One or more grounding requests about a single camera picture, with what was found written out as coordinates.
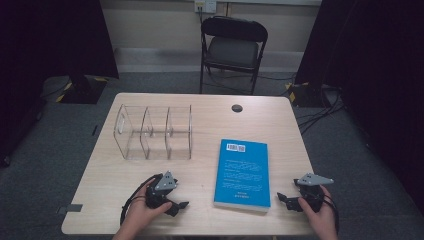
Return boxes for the black stand base yellow tape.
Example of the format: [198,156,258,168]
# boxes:
[41,74,110,105]
[284,81,342,109]

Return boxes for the blue book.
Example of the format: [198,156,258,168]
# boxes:
[213,138,272,213]

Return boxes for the grey tape strip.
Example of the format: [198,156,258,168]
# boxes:
[56,203,84,215]

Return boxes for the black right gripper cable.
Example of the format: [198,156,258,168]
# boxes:
[320,191,341,234]

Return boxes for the person's left hand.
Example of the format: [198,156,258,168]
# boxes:
[123,181,173,233]

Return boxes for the black floor cables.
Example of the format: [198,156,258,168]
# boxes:
[295,89,346,135]

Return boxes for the person's right hand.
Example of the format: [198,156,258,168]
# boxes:
[297,185,339,233]

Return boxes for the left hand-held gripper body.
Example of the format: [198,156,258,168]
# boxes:
[145,170,179,210]

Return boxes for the clear acrylic book rack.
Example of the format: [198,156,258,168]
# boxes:
[112,103,194,161]

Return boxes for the white wall outlet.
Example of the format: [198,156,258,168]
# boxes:
[194,0,218,14]

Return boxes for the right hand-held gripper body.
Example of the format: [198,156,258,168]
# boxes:
[293,172,335,213]

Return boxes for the black folding chair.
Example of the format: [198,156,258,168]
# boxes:
[199,15,269,96]

